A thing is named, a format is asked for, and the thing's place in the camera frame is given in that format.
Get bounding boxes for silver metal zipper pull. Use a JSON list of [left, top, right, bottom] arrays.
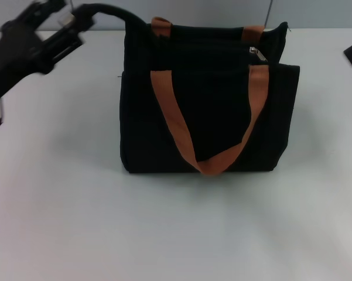
[[248, 45, 269, 64]]

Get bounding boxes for black food bag orange handles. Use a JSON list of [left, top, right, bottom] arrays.
[[73, 2, 301, 176]]

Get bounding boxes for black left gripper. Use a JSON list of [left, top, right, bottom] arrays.
[[0, 0, 96, 109]]

